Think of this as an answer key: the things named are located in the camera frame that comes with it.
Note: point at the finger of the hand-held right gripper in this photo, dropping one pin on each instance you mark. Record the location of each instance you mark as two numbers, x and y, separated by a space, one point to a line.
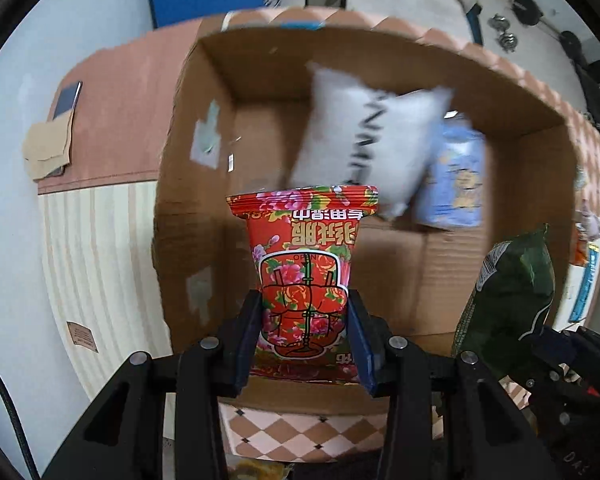
547 347

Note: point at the smartphone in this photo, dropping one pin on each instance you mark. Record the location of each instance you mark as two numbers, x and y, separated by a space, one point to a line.
67 100

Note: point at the red floral wet wipes packet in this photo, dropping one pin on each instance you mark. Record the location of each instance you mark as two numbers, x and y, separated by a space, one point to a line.
302 280

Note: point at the beige cardboard piece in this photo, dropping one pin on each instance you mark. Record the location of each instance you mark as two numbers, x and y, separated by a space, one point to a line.
47 147

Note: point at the black dumbbell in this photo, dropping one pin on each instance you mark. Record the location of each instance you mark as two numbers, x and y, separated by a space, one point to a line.
527 10

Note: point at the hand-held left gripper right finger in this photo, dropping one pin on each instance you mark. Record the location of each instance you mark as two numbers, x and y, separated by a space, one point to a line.
362 345

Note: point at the colourful packets pile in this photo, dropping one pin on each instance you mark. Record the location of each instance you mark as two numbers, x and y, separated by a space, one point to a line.
587 240

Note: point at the pink checkered mattress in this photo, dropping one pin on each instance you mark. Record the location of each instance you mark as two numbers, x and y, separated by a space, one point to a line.
130 110

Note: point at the white pillow packet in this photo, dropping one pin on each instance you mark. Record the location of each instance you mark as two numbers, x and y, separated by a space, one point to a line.
365 145

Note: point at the cardboard box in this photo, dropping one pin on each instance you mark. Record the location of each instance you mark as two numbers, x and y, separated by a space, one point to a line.
330 170

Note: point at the blue snack packet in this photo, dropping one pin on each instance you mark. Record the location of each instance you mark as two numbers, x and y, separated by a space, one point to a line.
455 180

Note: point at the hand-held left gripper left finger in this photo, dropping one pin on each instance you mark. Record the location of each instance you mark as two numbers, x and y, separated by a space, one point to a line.
243 340

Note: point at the dark green snack packet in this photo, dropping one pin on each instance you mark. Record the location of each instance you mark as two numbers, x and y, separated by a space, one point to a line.
510 305

